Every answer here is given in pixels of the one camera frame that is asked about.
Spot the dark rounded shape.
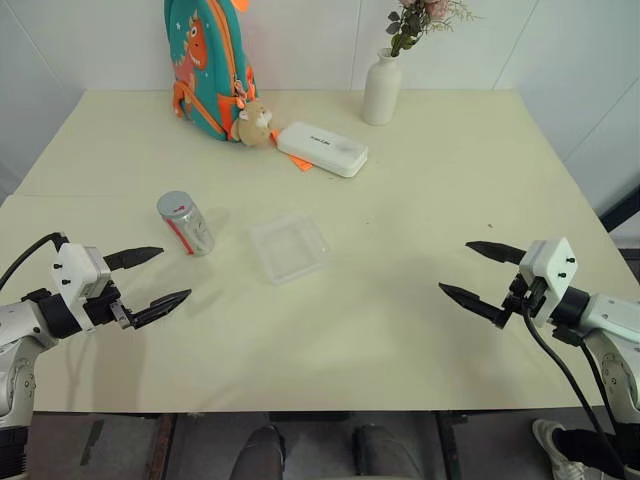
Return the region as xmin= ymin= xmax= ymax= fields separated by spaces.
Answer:
xmin=230 ymin=424 xmax=287 ymax=480

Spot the pink artificial flower bunch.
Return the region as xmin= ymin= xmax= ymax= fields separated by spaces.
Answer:
xmin=386 ymin=0 xmax=484 ymax=59

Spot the dark blue board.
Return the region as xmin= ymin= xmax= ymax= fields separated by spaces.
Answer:
xmin=599 ymin=181 xmax=640 ymax=234

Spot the white sneaker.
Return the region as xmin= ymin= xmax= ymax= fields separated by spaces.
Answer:
xmin=530 ymin=418 xmax=587 ymax=480

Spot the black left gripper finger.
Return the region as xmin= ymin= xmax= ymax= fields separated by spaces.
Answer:
xmin=130 ymin=288 xmax=193 ymax=331
xmin=102 ymin=246 xmax=166 ymax=272

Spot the silver red soda can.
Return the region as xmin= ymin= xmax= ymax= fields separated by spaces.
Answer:
xmin=156 ymin=189 xmax=216 ymax=258

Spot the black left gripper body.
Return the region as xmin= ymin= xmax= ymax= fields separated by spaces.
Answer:
xmin=82 ymin=285 xmax=137 ymax=332

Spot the white rectangular case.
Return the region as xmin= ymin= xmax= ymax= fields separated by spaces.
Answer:
xmin=275 ymin=120 xmax=370 ymax=179

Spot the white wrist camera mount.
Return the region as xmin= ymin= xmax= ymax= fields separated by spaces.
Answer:
xmin=49 ymin=242 xmax=113 ymax=332
xmin=517 ymin=237 xmax=580 ymax=322

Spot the clear plastic container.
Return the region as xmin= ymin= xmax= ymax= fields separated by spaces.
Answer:
xmin=249 ymin=211 xmax=335 ymax=287

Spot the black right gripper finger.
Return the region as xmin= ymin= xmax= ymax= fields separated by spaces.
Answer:
xmin=438 ymin=281 xmax=513 ymax=330
xmin=464 ymin=240 xmax=527 ymax=267

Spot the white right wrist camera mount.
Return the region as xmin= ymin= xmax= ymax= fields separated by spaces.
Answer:
xmin=517 ymin=237 xmax=580 ymax=322

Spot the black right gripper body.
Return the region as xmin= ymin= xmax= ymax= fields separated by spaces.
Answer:
xmin=501 ymin=274 xmax=549 ymax=317

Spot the orange paper piece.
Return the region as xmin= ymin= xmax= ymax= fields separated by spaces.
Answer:
xmin=269 ymin=130 xmax=314 ymax=174

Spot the teal dinosaur backpack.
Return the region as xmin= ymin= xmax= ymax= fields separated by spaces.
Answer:
xmin=163 ymin=0 xmax=259 ymax=143

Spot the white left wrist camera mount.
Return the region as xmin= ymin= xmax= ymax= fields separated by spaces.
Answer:
xmin=49 ymin=242 xmax=113 ymax=332

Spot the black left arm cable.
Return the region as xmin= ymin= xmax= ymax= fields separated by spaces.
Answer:
xmin=0 ymin=231 xmax=69 ymax=292

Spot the brown plush toy keychain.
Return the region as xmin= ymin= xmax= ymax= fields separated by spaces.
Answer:
xmin=234 ymin=100 xmax=276 ymax=148

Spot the white ceramic vase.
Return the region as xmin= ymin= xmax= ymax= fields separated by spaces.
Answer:
xmin=361 ymin=47 xmax=404 ymax=127

